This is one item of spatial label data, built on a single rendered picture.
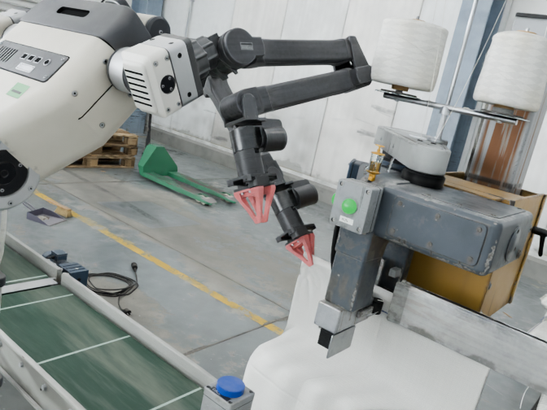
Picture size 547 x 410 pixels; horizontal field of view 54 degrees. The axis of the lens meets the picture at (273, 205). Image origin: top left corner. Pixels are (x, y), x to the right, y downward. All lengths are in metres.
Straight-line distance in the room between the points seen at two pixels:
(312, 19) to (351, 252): 6.65
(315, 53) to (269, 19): 6.77
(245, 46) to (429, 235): 0.53
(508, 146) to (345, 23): 5.97
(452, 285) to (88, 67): 0.92
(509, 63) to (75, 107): 0.89
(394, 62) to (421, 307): 0.57
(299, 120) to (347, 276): 6.48
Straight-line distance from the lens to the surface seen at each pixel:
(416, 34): 1.35
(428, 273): 1.34
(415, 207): 1.02
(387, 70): 1.35
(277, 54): 1.23
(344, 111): 7.13
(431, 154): 1.13
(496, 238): 0.98
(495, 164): 1.48
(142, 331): 2.26
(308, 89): 1.27
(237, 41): 1.14
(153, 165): 6.63
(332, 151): 7.19
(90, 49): 1.15
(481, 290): 1.30
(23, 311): 2.42
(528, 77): 1.27
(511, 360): 1.18
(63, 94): 1.11
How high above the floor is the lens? 1.49
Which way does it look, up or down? 13 degrees down
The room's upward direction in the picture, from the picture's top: 12 degrees clockwise
